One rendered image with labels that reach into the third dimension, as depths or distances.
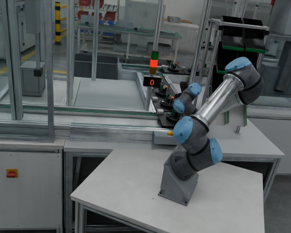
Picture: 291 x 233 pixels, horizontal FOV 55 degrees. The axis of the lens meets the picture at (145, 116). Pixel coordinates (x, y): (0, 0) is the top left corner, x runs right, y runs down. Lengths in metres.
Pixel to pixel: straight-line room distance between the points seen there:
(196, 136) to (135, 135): 0.66
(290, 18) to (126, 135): 1.83
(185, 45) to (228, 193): 7.96
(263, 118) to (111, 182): 1.82
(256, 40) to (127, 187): 1.29
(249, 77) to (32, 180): 1.45
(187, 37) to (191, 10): 3.30
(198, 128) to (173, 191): 0.35
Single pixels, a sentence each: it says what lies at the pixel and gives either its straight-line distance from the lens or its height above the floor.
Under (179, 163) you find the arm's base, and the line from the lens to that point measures 1.38.
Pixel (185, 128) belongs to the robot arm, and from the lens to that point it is 1.25.
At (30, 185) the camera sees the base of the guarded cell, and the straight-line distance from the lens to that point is 2.03.
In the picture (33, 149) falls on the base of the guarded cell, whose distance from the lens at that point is 1.88.
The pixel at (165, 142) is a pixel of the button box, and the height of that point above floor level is 0.92.
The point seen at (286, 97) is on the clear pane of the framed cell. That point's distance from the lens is 3.08.
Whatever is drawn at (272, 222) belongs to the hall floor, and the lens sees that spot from 2.98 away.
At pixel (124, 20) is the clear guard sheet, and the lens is 1.94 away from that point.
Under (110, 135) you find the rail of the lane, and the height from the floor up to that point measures 0.91.
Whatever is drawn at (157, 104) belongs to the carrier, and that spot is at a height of 0.97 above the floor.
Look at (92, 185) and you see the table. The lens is 1.50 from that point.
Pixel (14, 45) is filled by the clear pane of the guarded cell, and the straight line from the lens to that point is 1.68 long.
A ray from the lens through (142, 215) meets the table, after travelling 1.36.
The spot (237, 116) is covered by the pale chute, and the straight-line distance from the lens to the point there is 2.13.
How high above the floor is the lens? 1.80
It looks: 25 degrees down
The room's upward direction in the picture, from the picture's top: 7 degrees clockwise
